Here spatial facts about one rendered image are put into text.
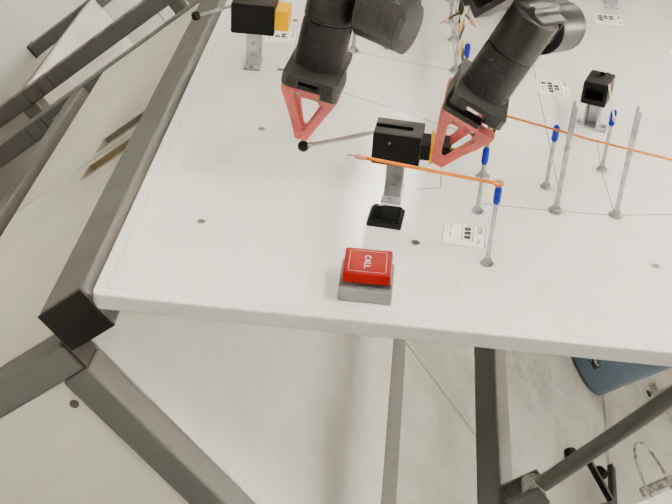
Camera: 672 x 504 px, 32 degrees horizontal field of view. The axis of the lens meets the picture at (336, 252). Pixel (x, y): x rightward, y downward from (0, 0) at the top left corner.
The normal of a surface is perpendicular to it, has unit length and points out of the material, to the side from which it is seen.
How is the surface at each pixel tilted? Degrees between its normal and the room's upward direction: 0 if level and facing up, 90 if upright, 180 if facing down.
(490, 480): 90
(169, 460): 90
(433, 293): 50
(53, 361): 90
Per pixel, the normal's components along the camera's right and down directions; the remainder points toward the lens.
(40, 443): -0.09, 0.54
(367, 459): 0.80, -0.46
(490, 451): -0.59, -0.70
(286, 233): 0.06, -0.84
